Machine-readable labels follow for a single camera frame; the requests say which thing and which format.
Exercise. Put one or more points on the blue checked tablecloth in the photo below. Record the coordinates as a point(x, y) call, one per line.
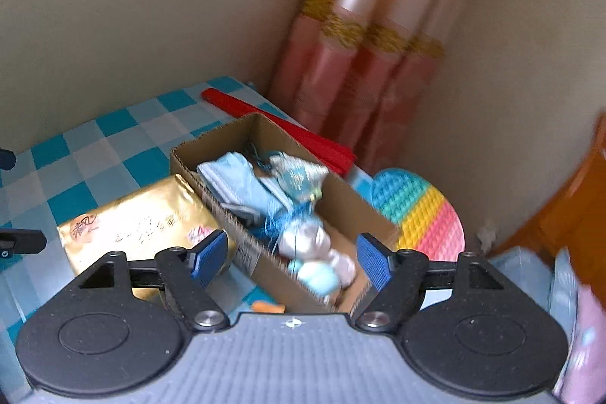
point(94, 148)

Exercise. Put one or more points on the light blue plush toy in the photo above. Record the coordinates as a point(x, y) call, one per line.
point(317, 278)

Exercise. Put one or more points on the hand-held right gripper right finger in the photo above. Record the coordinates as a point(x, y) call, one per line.
point(374, 259)

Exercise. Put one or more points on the pink curtain with gold band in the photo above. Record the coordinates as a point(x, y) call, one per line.
point(378, 30)

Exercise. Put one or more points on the light blue bag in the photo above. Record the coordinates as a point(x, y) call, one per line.
point(530, 271)

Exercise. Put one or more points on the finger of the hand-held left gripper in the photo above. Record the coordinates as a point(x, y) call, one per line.
point(23, 240)
point(7, 159)

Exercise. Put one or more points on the light blue patterned wrapper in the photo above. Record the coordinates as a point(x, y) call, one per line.
point(296, 174)

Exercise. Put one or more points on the rainbow bubble pop mat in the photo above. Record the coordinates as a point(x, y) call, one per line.
point(426, 214)

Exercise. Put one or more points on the blue face mask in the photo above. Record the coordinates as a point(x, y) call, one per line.
point(232, 181)

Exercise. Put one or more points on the orange scrap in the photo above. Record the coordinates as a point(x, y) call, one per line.
point(267, 307)

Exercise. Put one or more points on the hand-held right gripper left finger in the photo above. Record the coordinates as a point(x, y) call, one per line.
point(210, 257)

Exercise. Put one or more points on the red folding fan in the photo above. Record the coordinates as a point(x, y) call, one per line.
point(284, 129)

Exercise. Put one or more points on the silver wrapper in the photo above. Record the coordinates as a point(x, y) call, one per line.
point(303, 238)

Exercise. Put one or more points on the cardboard box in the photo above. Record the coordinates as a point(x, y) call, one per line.
point(355, 210)

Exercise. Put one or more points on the orange wooden furniture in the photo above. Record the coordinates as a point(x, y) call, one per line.
point(568, 205)

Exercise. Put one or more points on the pink cloth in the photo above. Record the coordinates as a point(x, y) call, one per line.
point(589, 337)

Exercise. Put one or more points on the gold tissue pack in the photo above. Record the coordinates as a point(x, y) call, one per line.
point(142, 219)

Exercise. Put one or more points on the white crumpled scrap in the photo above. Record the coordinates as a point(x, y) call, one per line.
point(487, 234)

